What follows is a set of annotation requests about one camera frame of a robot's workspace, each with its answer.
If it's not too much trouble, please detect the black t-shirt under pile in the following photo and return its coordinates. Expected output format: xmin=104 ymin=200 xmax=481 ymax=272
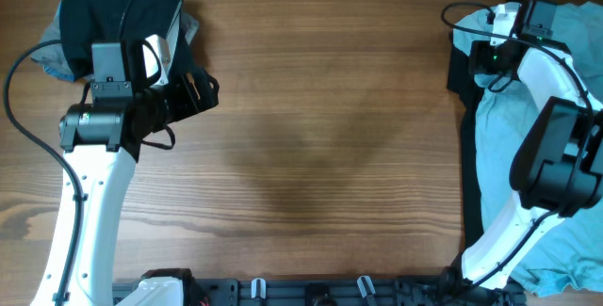
xmin=441 ymin=2 xmax=491 ymax=249

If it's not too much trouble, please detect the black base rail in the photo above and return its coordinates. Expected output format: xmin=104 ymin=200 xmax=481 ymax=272
xmin=111 ymin=275 xmax=528 ymax=306

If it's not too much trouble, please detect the blue folded garment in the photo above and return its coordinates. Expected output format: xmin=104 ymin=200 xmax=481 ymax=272
xmin=42 ymin=66 xmax=76 ymax=83

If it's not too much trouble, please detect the black folded garment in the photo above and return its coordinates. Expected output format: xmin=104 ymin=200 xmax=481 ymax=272
xmin=59 ymin=0 xmax=197 ymax=78

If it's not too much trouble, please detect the right black cable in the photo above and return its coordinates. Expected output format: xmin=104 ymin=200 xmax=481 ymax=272
xmin=440 ymin=1 xmax=597 ymax=293

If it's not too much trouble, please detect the light blue t-shirt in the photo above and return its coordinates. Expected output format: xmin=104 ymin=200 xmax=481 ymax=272
xmin=439 ymin=0 xmax=602 ymax=302

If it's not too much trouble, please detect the grey folded garment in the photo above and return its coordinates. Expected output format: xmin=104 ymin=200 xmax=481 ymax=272
xmin=31 ymin=2 xmax=200 ymax=80

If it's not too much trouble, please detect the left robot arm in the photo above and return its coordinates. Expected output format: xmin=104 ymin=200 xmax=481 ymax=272
xmin=32 ymin=36 xmax=220 ymax=305

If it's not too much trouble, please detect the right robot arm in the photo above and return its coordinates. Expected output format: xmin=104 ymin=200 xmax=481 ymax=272
xmin=413 ymin=0 xmax=602 ymax=305

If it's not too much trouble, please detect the left black cable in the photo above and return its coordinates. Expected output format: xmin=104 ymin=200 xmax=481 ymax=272
xmin=2 ymin=39 xmax=86 ymax=306

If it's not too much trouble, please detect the black cable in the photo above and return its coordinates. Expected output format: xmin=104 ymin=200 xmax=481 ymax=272
xmin=440 ymin=1 xmax=597 ymax=293
xmin=2 ymin=39 xmax=86 ymax=306

